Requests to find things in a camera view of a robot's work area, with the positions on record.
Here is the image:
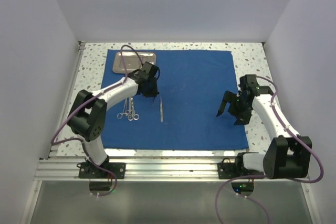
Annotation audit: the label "steel instrument tray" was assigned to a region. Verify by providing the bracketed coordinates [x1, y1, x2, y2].
[112, 51, 156, 74]

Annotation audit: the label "steel forceps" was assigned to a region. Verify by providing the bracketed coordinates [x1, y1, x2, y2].
[117, 98, 128, 119]

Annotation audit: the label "small steel scissors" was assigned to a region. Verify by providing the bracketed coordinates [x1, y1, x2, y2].
[127, 97, 140, 121]

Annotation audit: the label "large steel scissors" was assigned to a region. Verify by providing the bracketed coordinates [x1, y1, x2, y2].
[127, 97, 136, 120]

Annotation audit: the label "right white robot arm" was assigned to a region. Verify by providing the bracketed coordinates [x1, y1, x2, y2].
[217, 74, 312, 179]

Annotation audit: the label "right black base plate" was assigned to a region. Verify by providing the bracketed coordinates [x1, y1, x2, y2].
[217, 162, 263, 179]

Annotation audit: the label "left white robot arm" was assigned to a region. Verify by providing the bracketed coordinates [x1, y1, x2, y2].
[66, 61, 161, 178]

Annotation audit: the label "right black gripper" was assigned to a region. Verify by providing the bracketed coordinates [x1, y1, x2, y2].
[217, 90, 253, 126]

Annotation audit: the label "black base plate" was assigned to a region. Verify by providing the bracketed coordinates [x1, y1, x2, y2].
[217, 162, 263, 179]
[76, 161, 126, 179]

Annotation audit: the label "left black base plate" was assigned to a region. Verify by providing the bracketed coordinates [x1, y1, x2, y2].
[76, 161, 126, 179]

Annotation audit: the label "blue cloth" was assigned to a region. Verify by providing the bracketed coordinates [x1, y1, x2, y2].
[101, 50, 248, 151]

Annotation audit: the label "aluminium mounting rail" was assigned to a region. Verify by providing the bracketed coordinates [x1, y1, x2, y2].
[33, 155, 312, 183]

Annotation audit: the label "steel tweezers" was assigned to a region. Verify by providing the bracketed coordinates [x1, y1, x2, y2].
[160, 97, 163, 122]

